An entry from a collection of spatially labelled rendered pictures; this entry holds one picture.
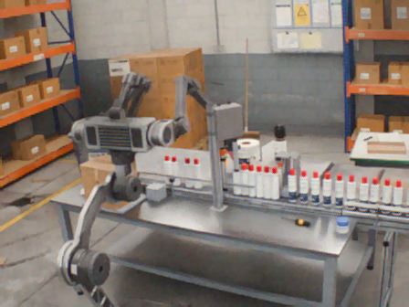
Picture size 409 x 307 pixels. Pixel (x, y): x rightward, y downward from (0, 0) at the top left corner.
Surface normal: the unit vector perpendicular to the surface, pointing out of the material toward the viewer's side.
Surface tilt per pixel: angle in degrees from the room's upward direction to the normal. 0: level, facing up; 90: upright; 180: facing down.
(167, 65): 90
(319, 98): 90
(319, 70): 90
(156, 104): 90
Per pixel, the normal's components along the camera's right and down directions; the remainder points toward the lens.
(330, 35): -0.40, 0.31
